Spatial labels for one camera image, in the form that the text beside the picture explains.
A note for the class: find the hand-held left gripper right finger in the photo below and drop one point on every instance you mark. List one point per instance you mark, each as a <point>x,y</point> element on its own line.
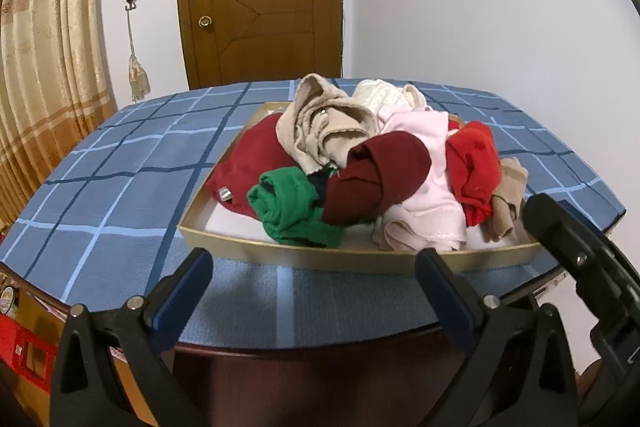
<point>445,297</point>

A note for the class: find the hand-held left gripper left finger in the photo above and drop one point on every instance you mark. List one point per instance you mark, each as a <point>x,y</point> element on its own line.
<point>185,297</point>

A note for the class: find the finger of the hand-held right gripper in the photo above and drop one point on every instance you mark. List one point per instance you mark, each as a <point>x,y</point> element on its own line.
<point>555,227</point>

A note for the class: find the tan underwear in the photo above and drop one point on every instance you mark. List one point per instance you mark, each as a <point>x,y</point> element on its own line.
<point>510,187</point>

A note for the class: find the bright red underwear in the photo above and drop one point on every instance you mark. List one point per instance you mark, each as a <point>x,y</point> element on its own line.
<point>475,167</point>

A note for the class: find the white tray with gold rim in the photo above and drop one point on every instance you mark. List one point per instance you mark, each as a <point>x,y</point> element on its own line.
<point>350,259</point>

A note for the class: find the pale pink underwear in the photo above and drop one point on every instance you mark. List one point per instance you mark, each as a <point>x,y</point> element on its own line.
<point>430,187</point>

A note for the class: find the dark red underwear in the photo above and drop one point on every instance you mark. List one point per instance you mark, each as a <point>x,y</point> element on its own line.
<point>380,177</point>

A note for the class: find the green underwear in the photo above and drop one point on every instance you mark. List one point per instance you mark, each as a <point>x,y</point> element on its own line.
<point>295,212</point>

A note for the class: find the red underwear with grey tag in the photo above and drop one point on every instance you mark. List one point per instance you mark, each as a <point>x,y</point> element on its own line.
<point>250,162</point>

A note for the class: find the dark navy underwear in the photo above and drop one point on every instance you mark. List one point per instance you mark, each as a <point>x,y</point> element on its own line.
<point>320,184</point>

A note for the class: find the white knit underwear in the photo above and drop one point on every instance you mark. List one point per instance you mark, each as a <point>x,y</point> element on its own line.
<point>380,99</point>

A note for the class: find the tan trousers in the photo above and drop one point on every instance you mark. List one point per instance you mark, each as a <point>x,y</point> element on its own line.
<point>310,127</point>

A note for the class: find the blue plaid bed sheet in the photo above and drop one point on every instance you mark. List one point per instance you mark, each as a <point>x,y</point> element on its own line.
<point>125,187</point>

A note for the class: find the red plastic stool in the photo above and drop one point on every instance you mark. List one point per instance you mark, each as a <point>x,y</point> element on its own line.
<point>30,337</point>

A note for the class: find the round tin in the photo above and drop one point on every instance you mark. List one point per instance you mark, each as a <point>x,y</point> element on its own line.
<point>7,302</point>

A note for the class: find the curtain tieback tassel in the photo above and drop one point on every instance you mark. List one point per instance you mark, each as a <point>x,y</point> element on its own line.
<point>137,77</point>

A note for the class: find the brass door knob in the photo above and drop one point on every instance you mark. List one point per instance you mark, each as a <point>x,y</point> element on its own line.
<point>204,22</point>

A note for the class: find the gold patterned curtain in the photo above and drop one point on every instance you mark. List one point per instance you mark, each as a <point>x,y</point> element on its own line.
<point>45,57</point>

